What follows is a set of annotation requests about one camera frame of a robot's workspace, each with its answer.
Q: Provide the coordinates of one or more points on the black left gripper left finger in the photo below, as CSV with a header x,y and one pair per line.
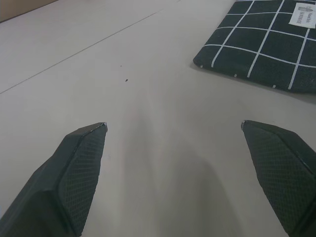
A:
x,y
61,185

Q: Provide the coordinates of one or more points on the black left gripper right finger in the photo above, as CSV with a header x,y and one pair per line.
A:
x,y
284,172

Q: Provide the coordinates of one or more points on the black fabric item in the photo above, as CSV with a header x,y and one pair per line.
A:
x,y
247,49

